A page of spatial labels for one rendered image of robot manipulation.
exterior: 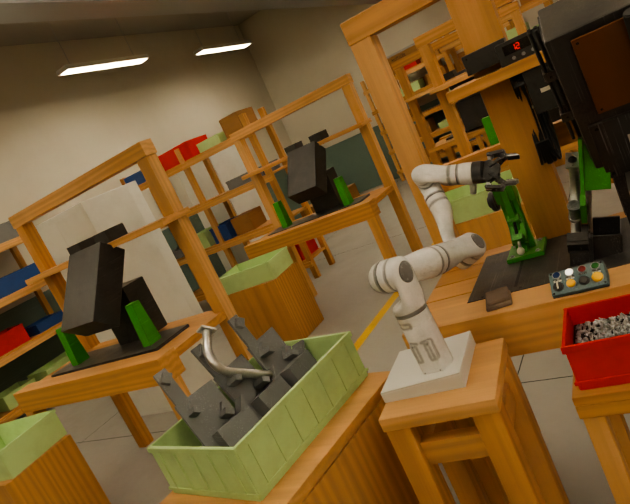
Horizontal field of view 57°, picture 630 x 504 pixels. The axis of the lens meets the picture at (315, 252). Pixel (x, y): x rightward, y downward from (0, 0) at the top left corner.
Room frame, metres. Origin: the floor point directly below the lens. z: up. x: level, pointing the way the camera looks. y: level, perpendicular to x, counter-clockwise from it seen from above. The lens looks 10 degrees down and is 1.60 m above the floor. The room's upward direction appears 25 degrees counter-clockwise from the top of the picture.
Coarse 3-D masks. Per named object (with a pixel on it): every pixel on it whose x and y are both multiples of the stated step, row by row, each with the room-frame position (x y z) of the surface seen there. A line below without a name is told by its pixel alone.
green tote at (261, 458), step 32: (320, 352) 1.96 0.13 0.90; (352, 352) 1.84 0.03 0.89; (320, 384) 1.69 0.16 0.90; (352, 384) 1.79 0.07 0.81; (288, 416) 1.57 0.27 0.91; (320, 416) 1.65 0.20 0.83; (160, 448) 1.62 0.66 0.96; (192, 448) 1.52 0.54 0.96; (224, 448) 1.43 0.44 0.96; (256, 448) 1.45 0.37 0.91; (288, 448) 1.53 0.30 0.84; (192, 480) 1.58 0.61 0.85; (224, 480) 1.48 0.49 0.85; (256, 480) 1.42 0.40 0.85
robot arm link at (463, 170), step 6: (468, 162) 1.90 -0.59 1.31; (456, 168) 1.90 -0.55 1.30; (462, 168) 1.89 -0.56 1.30; (468, 168) 1.88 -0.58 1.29; (456, 174) 1.90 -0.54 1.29; (462, 174) 1.88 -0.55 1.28; (468, 174) 1.87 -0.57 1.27; (456, 180) 1.90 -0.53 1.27; (462, 180) 1.89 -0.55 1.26; (468, 180) 1.88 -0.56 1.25; (474, 186) 1.92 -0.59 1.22; (474, 192) 1.92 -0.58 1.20
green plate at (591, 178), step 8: (584, 144) 1.64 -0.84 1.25; (584, 152) 1.64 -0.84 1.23; (584, 160) 1.65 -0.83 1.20; (584, 168) 1.65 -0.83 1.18; (592, 168) 1.64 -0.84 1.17; (600, 168) 1.63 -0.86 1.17; (584, 176) 1.66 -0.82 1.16; (592, 176) 1.65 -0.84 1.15; (600, 176) 1.64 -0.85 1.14; (608, 176) 1.62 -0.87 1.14; (584, 184) 1.65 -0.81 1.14; (592, 184) 1.65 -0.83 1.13; (600, 184) 1.64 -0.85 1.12; (608, 184) 1.63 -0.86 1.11; (584, 192) 1.65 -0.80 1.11
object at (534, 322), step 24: (528, 288) 1.69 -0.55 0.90; (600, 288) 1.48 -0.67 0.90; (624, 288) 1.44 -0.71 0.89; (432, 312) 1.85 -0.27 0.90; (456, 312) 1.76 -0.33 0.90; (480, 312) 1.68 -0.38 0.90; (504, 312) 1.61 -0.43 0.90; (528, 312) 1.57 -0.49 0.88; (552, 312) 1.54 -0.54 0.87; (480, 336) 1.66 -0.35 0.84; (504, 336) 1.62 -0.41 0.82; (528, 336) 1.59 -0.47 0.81; (552, 336) 1.55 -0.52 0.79
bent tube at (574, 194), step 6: (570, 156) 1.74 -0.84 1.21; (576, 156) 1.73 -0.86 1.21; (570, 162) 1.77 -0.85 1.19; (576, 162) 1.72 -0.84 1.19; (570, 168) 1.73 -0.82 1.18; (576, 168) 1.75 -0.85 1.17; (570, 174) 1.78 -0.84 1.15; (576, 174) 1.77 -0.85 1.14; (570, 180) 1.80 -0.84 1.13; (576, 180) 1.79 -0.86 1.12; (570, 186) 1.81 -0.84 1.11; (576, 186) 1.79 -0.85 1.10; (570, 192) 1.81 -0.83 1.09; (576, 192) 1.79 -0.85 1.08; (570, 198) 1.81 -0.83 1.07; (576, 198) 1.79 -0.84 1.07; (576, 228) 1.73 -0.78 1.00
